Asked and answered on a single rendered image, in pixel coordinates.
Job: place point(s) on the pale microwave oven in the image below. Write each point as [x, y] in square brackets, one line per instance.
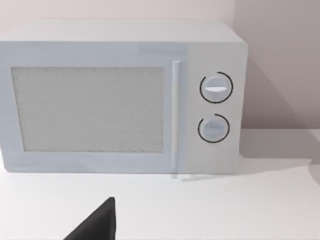
[215, 160]

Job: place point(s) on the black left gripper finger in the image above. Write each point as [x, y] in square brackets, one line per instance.
[100, 222]

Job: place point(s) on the pale microwave door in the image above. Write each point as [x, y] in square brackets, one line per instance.
[87, 110]

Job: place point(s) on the pale round microwave knob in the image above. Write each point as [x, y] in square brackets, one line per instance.
[213, 128]
[216, 87]

